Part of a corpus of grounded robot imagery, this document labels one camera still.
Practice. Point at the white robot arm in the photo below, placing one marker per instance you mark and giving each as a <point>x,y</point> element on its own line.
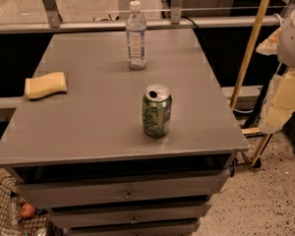
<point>286,42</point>

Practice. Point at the green soda can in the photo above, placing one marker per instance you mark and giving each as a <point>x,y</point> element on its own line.
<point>156,110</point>

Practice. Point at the metal railing frame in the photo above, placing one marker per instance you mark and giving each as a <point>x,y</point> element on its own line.
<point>94,15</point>

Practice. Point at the yellow sponge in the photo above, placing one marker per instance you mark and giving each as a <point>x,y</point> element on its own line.
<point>45,85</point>

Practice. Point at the black wire basket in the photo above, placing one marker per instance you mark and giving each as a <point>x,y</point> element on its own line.
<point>11,222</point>

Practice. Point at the grey drawer cabinet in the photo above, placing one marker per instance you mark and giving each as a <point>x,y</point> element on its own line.
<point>85,157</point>

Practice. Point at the clear plastic water bottle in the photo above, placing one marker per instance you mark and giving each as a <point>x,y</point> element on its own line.
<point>136,27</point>

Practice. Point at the orange fruit in basket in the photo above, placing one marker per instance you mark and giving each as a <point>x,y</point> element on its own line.
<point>27,211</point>

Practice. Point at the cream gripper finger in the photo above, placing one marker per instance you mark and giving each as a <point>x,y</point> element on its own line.
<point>279,102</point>
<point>269,45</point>

